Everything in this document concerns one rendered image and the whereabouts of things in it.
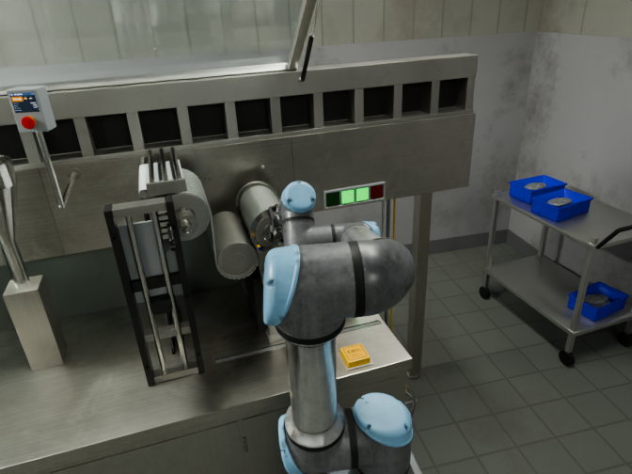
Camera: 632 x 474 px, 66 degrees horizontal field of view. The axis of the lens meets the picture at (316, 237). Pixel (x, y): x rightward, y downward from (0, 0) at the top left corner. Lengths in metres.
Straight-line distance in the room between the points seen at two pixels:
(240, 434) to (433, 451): 1.18
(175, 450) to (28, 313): 0.57
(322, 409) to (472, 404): 1.84
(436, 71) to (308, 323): 1.36
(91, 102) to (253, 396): 0.99
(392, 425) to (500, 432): 1.63
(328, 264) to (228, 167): 1.06
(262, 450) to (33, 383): 0.70
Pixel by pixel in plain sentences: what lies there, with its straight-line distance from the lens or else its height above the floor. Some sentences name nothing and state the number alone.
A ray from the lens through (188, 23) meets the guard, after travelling 1.48.
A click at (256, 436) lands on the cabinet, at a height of 0.74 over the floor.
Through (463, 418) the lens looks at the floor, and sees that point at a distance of 2.63.
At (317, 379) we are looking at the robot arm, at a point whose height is 1.30.
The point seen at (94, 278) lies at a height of 1.03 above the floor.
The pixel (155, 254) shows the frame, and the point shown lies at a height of 1.29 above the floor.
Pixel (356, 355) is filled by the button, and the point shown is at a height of 0.92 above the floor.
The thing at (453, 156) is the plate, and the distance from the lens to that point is 2.03.
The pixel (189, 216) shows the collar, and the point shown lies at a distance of 1.34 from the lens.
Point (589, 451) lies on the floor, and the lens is 2.66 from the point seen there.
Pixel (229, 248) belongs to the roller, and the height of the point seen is 1.22.
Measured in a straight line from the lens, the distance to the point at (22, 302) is 1.60.
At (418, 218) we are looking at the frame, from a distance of 2.25.
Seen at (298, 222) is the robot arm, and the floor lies 1.41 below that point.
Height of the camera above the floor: 1.87
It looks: 26 degrees down
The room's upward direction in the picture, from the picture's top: 3 degrees counter-clockwise
